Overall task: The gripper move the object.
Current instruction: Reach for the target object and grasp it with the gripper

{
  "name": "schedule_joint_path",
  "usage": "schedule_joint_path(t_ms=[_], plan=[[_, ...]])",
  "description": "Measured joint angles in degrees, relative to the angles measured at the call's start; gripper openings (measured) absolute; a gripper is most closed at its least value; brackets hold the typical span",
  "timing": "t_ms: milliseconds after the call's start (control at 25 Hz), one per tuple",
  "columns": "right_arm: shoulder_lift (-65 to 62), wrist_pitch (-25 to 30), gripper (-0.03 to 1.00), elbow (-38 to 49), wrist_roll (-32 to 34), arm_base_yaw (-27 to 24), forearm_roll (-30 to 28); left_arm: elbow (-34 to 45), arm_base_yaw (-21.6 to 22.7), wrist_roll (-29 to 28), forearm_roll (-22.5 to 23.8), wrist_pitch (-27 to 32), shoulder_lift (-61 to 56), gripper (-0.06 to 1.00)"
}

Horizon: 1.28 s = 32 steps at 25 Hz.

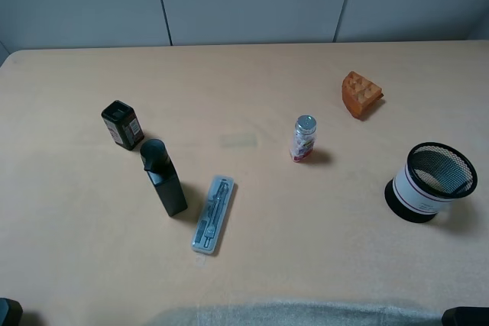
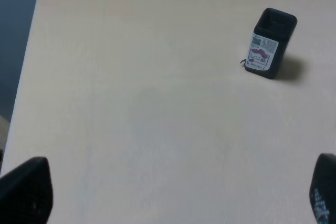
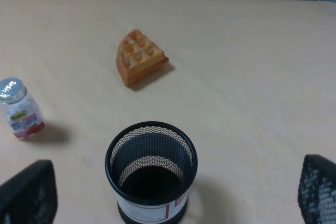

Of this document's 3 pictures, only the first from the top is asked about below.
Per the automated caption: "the black box pencil sharpener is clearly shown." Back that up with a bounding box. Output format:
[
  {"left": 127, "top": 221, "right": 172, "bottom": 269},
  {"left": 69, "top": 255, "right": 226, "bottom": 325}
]
[{"left": 101, "top": 100, "right": 144, "bottom": 150}]

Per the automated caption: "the small clear bottle silver cap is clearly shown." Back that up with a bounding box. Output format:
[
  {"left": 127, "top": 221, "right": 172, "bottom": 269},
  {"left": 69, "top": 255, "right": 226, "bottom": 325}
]
[{"left": 290, "top": 115, "right": 317, "bottom": 162}]

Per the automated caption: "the clear compass case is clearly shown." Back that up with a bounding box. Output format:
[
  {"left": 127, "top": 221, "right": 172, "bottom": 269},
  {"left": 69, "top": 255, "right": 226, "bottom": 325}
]
[{"left": 191, "top": 176, "right": 235, "bottom": 255}]

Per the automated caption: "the black mesh pen holder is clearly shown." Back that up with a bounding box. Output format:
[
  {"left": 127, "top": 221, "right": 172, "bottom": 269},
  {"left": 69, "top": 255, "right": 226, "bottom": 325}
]
[{"left": 384, "top": 142, "right": 478, "bottom": 224}]

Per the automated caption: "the tall black pump bottle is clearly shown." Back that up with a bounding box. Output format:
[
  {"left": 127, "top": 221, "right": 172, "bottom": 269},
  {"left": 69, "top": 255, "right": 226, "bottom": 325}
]
[{"left": 140, "top": 139, "right": 188, "bottom": 217}]

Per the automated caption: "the black left robot part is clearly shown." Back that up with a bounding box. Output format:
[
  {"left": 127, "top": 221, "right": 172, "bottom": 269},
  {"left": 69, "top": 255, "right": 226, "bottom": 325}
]
[{"left": 0, "top": 298, "right": 23, "bottom": 326}]

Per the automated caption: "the grey cloth at front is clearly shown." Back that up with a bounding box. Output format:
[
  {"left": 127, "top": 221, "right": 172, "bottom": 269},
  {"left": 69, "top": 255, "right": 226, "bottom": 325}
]
[{"left": 146, "top": 299, "right": 442, "bottom": 325}]

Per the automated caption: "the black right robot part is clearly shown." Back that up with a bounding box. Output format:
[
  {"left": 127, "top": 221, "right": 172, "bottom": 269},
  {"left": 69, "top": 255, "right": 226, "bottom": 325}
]
[{"left": 442, "top": 306, "right": 489, "bottom": 326}]

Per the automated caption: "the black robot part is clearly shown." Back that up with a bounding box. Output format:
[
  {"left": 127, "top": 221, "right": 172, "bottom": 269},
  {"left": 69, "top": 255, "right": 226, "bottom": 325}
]
[
  {"left": 442, "top": 306, "right": 489, "bottom": 326},
  {"left": 0, "top": 298, "right": 23, "bottom": 326}
]

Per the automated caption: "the orange wedge-shaped block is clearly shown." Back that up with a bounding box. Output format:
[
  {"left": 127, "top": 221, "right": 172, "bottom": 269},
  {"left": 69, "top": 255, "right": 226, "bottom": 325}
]
[{"left": 342, "top": 71, "right": 384, "bottom": 119}]

